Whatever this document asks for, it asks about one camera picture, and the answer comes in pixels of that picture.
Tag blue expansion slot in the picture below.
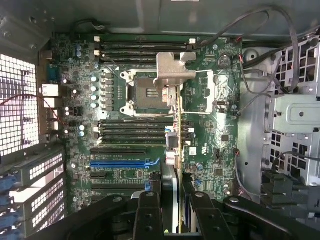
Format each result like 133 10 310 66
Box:
89 156 161 169

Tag green motherboard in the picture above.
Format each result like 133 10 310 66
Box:
37 33 243 226

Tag black RAM slot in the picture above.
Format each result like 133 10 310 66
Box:
99 43 188 50
99 56 158 64
94 35 197 44
99 132 196 140
94 49 187 57
99 119 195 127
99 126 196 133

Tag perforated slot cover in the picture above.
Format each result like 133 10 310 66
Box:
22 174 66 213
23 199 67 235
18 147 66 181

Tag CPU socket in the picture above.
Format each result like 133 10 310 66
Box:
119 69 182 118

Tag open metal socket cover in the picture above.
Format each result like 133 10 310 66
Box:
194 70 240 115

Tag metal drive cage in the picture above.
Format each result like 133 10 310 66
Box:
264 34 320 191

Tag round coin battery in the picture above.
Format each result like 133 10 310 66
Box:
216 55 232 70

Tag open black PC case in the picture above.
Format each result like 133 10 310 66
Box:
0 0 320 240

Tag thin grey wire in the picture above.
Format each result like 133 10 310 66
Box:
233 148 267 198

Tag red and black wire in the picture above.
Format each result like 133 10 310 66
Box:
0 94 68 127

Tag thick grey wire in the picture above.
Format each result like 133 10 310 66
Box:
268 4 301 95

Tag looped black wire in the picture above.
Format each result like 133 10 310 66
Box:
194 8 271 50

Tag short black wire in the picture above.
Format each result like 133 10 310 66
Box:
71 19 106 31

